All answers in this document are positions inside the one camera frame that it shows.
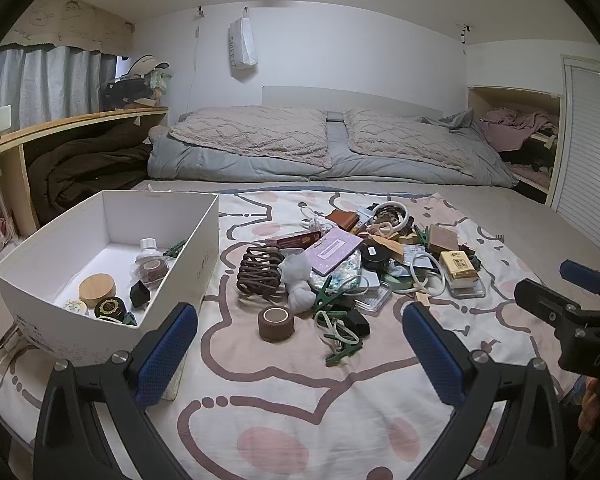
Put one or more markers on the heart-shaped wooden piece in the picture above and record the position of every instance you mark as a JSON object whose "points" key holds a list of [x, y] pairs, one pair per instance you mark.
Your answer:
{"points": [[387, 249]]}

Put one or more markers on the yellow box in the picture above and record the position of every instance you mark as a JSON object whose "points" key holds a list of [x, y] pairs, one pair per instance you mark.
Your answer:
{"points": [[457, 265]]}

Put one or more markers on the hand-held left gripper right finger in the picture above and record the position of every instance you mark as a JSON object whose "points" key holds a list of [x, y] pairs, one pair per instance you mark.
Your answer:
{"points": [[432, 355]]}

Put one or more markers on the wooden alcove shelf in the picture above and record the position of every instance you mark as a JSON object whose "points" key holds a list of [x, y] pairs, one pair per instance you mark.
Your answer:
{"points": [[510, 94]]}

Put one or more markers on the white cap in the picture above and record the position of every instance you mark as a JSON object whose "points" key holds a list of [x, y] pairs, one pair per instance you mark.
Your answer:
{"points": [[145, 62]]}

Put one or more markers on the brown leather wallet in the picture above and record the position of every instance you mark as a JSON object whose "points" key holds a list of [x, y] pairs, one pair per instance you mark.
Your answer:
{"points": [[342, 220]]}

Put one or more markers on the patterned face mask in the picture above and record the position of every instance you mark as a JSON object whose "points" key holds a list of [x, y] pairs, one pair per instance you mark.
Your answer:
{"points": [[347, 275]]}

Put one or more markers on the white cardboard box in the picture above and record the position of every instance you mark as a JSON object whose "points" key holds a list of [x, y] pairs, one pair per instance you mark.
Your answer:
{"points": [[200, 240]]}

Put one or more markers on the grey curtain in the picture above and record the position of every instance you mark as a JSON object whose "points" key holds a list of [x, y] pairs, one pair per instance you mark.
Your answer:
{"points": [[45, 80]]}

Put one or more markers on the brown hair claw clip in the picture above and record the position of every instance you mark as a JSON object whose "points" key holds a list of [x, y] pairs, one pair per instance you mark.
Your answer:
{"points": [[260, 270]]}

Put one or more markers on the white louvered door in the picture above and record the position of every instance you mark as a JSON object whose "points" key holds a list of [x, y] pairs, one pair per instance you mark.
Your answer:
{"points": [[590, 160]]}

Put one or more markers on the dark red flat box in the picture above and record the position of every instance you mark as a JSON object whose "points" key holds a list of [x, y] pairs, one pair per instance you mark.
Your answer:
{"points": [[292, 241]]}

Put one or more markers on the white hanging bag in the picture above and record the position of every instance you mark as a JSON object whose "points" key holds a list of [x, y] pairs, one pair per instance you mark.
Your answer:
{"points": [[242, 42]]}

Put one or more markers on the brown tape roll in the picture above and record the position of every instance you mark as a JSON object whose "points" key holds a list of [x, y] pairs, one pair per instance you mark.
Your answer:
{"points": [[275, 327]]}

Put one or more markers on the black round tin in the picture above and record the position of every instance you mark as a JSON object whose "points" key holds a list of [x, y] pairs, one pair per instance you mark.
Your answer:
{"points": [[109, 307]]}

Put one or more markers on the grey duvet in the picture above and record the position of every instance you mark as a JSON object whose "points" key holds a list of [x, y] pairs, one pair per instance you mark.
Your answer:
{"points": [[240, 169]]}

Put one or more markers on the white foil packet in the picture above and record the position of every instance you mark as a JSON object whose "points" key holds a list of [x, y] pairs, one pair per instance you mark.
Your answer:
{"points": [[416, 260]]}

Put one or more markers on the purple booklet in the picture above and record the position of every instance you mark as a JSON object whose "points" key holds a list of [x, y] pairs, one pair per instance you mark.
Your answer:
{"points": [[332, 252]]}

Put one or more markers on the white headboard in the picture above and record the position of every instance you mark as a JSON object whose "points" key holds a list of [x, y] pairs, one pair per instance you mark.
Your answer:
{"points": [[355, 97]]}

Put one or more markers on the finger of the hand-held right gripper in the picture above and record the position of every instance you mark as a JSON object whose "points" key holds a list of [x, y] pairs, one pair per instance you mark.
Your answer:
{"points": [[545, 300], [580, 272]]}

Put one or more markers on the green plush toy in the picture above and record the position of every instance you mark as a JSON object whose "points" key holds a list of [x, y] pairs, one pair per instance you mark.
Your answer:
{"points": [[161, 81]]}

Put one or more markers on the beige quilted pillow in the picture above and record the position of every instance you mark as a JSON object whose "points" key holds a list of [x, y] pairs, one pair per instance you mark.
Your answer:
{"points": [[405, 135], [250, 135]]}

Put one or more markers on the clear plastic container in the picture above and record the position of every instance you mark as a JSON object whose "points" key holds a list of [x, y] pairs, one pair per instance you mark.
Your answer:
{"points": [[467, 290]]}

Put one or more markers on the person's right hand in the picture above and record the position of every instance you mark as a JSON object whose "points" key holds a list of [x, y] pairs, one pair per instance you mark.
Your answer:
{"points": [[591, 405]]}

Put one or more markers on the dark brown folded blanket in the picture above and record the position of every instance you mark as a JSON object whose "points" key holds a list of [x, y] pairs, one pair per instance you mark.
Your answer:
{"points": [[90, 170]]}

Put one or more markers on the small black cube box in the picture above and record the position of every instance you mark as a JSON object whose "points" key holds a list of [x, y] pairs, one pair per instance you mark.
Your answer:
{"points": [[140, 294]]}

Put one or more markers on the small white round tin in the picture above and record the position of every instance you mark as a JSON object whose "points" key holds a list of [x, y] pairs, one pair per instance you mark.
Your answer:
{"points": [[75, 306]]}

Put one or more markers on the white fluffy pompom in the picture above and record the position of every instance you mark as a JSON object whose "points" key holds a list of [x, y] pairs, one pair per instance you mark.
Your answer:
{"points": [[300, 290]]}

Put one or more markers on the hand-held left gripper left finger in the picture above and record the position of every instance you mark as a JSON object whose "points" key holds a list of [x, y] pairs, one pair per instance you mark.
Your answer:
{"points": [[167, 355]]}

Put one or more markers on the teal round dish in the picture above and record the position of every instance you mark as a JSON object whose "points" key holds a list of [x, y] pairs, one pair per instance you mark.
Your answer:
{"points": [[395, 284]]}

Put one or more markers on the wooden square box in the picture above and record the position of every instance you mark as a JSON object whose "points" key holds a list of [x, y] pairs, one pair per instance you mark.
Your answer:
{"points": [[442, 237]]}

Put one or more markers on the wooden shelf unit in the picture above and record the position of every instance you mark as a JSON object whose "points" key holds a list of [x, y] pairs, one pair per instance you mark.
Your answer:
{"points": [[80, 120]]}

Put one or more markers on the black round compact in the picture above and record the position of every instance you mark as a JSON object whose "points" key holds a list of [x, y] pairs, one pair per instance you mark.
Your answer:
{"points": [[374, 259]]}

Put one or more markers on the beige printed curtain valance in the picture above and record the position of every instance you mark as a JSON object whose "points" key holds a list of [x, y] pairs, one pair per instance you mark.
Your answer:
{"points": [[65, 22]]}

